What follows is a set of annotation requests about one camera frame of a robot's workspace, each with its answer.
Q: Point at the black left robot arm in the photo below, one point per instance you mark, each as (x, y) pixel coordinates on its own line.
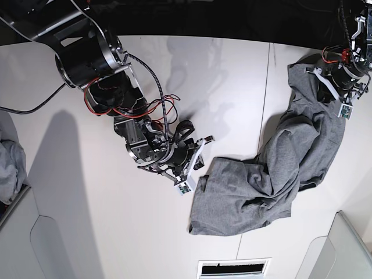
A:
(356, 47)

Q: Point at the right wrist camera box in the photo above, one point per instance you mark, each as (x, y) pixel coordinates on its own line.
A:
(186, 186)

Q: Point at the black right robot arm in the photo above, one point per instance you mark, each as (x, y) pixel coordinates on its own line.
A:
(90, 56)

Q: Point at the white bin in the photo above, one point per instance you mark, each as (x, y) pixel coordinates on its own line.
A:
(18, 259)
(340, 254)

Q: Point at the grey t-shirt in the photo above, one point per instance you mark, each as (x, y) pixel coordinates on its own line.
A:
(237, 196)

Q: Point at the left white bin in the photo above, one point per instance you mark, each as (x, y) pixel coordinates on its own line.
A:
(18, 259)

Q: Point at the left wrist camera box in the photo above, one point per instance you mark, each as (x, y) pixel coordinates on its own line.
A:
(345, 111)

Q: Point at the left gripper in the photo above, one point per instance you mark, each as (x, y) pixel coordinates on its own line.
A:
(344, 78)

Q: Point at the right white bin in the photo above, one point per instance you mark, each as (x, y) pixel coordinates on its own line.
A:
(340, 254)

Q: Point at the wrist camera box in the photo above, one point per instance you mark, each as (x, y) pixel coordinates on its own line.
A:
(345, 111)
(186, 186)

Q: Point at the light grey cloth pile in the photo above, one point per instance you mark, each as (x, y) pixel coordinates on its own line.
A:
(13, 161)

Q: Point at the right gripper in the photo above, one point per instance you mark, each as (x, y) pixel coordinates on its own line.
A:
(184, 157)

